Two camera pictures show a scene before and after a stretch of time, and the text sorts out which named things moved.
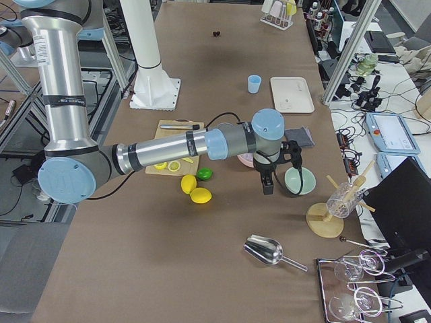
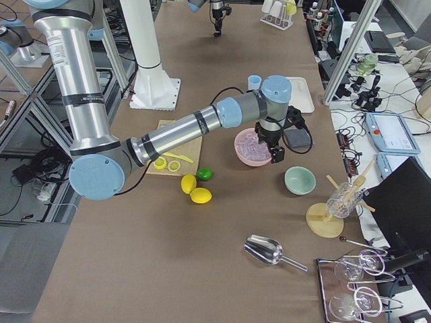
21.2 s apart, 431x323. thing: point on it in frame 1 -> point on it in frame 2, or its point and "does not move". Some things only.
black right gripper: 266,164 -> 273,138
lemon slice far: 161,165 does not move
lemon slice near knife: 174,165 does not move
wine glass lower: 365,299 does not move
